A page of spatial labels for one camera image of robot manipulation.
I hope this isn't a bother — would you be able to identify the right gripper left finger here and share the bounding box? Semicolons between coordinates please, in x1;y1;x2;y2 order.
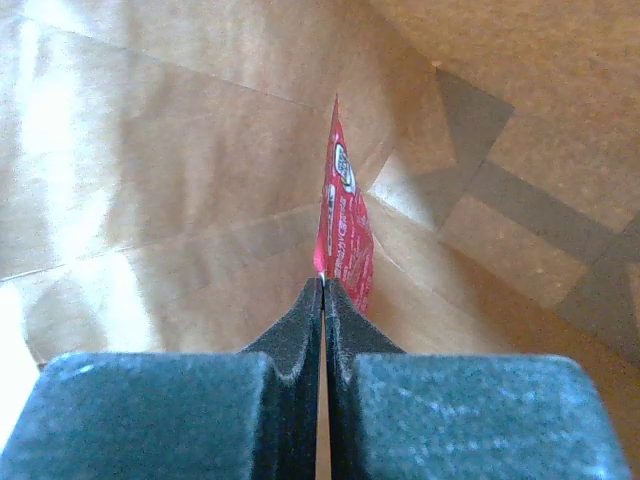
1;279;323;479

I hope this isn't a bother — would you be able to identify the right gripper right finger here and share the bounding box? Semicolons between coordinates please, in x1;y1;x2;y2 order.
324;279;631;479

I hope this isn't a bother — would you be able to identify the brown paper bag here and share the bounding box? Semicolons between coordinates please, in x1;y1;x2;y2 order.
1;1;639;468

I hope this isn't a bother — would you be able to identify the red snack packet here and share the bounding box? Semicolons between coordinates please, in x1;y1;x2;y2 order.
313;101;374;314

